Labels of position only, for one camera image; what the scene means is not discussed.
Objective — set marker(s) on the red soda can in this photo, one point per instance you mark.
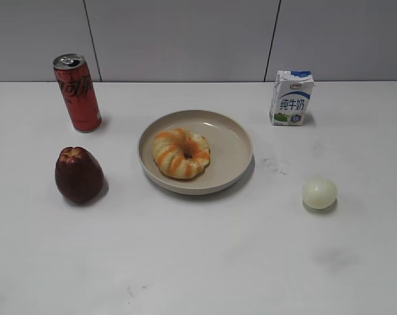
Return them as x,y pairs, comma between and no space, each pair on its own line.
75,83

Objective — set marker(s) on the white blue milk carton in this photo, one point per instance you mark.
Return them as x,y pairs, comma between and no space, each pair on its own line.
291,96

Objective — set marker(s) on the beige round plate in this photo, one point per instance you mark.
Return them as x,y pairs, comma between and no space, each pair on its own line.
231,151

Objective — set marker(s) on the pale yellow round ball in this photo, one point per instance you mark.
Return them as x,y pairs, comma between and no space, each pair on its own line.
319,193

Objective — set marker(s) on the orange striped ring croissant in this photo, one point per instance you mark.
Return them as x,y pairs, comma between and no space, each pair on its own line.
180,153

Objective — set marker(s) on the dark red wax apple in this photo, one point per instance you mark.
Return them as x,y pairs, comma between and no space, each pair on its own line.
78,175

